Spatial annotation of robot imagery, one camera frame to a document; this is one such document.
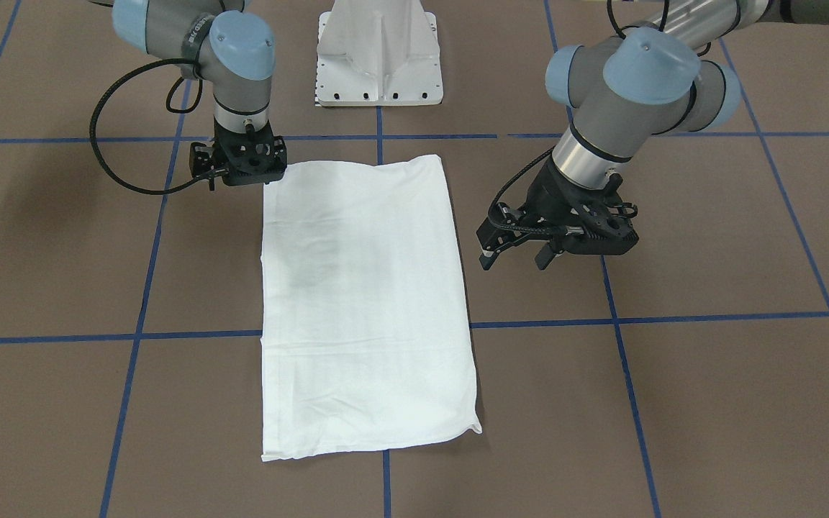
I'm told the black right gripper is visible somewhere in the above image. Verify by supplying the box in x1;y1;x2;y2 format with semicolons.
212;121;287;186

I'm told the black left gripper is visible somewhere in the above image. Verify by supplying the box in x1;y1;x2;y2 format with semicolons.
476;158;638;270

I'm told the white long-sleeve printed shirt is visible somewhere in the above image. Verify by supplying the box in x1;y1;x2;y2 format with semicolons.
260;154;481;462

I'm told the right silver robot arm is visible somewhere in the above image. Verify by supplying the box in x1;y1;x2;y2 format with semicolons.
111;1;287;186

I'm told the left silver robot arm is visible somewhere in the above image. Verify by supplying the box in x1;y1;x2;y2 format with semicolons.
476;1;769;270

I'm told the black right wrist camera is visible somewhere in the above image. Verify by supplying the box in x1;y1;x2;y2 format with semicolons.
189;142;226;191

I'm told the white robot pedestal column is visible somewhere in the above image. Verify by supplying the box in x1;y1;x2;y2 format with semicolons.
314;1;444;107

